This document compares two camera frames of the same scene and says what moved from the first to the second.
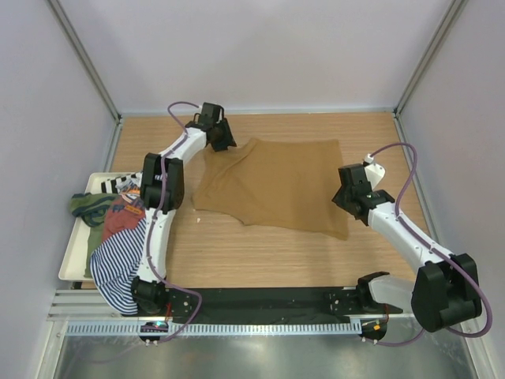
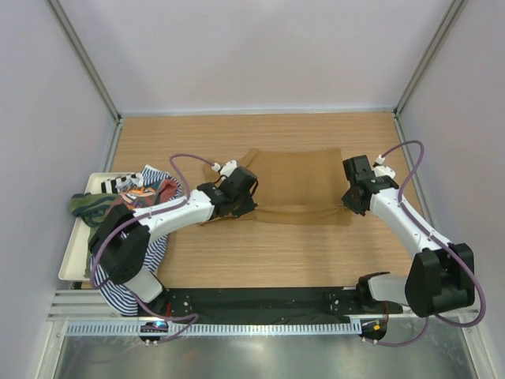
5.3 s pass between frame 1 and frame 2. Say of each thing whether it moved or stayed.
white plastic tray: stayed
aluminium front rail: stayed
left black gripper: moved
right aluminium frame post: stayed
